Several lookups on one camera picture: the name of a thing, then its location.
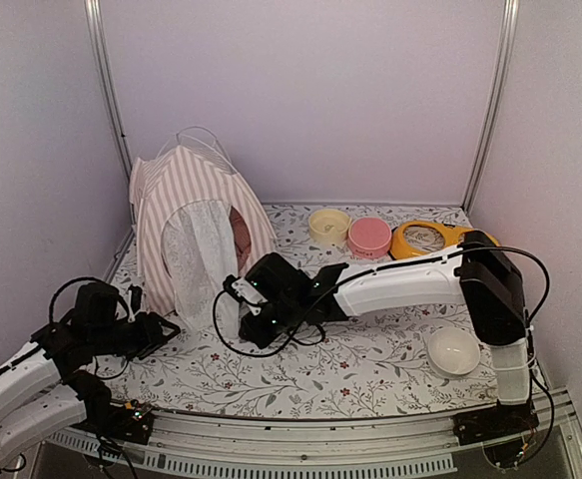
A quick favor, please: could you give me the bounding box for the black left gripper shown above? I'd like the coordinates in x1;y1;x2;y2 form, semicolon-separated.
91;311;182;361

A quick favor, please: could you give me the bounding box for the pink gingham cushion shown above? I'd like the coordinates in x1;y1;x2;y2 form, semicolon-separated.
230;208;253;272

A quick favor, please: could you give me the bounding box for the cream pet bowl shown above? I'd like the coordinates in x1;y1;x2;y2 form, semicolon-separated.
308;209;351;245

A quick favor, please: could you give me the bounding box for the pink round pet bowl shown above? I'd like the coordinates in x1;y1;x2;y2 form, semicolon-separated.
346;217;392;259

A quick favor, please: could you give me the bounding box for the yellow double bowl stand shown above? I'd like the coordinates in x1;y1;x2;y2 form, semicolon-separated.
388;221;474;259

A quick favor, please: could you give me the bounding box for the white tent pole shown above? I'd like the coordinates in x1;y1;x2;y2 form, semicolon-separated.
129;125;237;280

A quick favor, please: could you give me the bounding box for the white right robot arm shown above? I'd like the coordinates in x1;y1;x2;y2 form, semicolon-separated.
223;231;530;435

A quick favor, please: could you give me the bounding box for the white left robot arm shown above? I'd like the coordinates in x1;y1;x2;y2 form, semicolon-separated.
0;276;181;475

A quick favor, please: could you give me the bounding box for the white ceramic bowl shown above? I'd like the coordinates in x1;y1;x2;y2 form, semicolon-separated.
426;327;480;379

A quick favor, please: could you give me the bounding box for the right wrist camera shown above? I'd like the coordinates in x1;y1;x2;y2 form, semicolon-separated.
223;275;268;315

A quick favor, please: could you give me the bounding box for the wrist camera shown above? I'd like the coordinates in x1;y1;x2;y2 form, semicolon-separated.
127;285;143;323
223;275;268;315

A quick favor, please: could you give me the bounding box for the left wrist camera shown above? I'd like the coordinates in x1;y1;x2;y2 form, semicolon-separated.
127;285;143;323

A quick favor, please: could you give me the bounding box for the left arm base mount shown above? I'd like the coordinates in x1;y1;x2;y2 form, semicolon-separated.
72;399;155;445

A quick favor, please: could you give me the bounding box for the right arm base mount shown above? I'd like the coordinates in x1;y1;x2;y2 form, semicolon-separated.
452;401;539;445

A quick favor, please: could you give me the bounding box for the left aluminium corner post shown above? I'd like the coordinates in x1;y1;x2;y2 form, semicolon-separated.
84;0;132;179

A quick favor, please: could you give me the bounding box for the aluminium corner post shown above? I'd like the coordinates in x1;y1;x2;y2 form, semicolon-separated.
461;0;520;215
84;0;132;179

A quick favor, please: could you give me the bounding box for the right aluminium corner post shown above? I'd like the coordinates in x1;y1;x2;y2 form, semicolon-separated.
461;0;520;215

